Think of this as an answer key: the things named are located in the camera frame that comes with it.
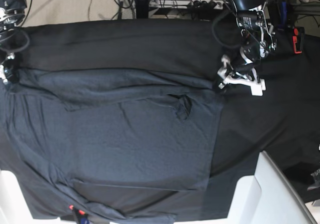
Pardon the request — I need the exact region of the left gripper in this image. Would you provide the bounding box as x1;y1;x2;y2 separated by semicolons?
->
212;54;260;93

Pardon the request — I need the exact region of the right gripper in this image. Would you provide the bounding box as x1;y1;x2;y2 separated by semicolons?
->
0;54;20;84

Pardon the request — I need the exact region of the dark grey T-shirt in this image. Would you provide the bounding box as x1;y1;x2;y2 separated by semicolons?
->
0;69;223;224

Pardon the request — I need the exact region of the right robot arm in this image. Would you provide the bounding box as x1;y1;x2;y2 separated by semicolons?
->
0;0;30;85

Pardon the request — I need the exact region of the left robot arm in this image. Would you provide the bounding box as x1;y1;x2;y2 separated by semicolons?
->
211;0;277;96

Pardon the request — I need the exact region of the black table cloth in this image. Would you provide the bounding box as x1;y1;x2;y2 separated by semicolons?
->
18;19;320;222

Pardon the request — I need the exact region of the red and black clamp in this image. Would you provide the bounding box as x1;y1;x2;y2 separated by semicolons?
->
292;27;305;54

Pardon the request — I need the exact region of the white power strip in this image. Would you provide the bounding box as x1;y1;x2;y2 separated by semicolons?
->
149;0;224;9

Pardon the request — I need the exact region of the black monitor stand pole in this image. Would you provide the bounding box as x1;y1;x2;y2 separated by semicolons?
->
134;0;150;19

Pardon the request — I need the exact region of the white chair left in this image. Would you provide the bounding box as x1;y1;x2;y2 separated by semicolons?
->
0;169;61;224

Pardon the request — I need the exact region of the blue clamp at bottom edge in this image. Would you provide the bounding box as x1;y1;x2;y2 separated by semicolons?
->
69;205;90;224

